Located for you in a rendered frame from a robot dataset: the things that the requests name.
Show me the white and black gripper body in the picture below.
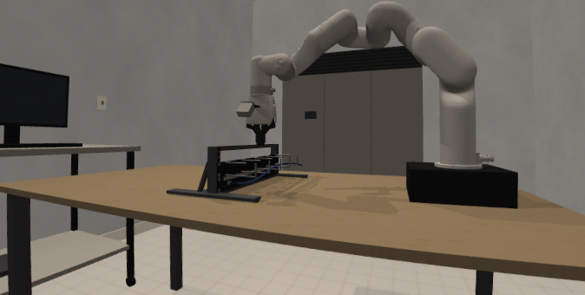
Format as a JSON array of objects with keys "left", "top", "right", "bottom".
[{"left": 246, "top": 94, "right": 277, "bottom": 125}]

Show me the black metal rack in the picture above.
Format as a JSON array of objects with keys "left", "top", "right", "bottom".
[{"left": 167, "top": 144, "right": 308, "bottom": 203}]

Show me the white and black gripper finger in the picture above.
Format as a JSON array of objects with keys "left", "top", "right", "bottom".
[
  {"left": 246, "top": 124, "right": 260, "bottom": 146},
  {"left": 259, "top": 119, "right": 276, "bottom": 146}
]

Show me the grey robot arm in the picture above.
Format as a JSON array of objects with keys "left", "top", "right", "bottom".
[{"left": 250, "top": 1, "right": 495, "bottom": 169}]

